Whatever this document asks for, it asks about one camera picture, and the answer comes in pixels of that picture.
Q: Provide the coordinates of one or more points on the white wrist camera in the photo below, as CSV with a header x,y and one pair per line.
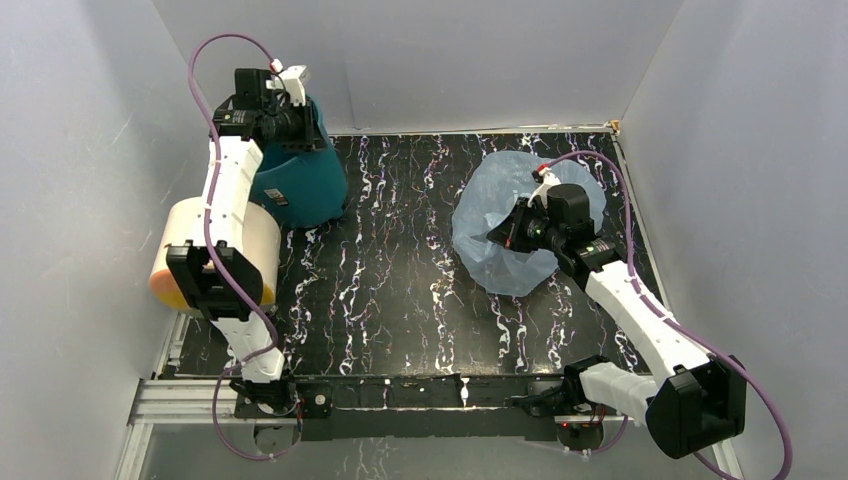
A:
x,y
291,80
546,180

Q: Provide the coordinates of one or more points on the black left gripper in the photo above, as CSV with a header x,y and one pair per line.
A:
x,y
313,138

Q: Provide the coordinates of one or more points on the black front mounting rail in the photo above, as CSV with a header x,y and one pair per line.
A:
x,y
533,407

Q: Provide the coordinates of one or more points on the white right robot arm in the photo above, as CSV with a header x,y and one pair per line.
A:
x,y
692,399

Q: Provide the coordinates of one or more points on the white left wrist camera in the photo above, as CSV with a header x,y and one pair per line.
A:
x,y
291,80

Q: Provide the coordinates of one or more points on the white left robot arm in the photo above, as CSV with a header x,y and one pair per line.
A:
x,y
210,265

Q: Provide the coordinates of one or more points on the light blue plastic bag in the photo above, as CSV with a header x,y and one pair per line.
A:
x,y
488,198

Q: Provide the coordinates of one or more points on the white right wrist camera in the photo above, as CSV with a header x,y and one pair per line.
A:
x,y
546,180

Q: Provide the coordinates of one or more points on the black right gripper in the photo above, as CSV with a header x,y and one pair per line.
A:
x,y
508,233

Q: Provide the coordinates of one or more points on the teal plastic trash bin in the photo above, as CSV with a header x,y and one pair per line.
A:
x,y
300,190

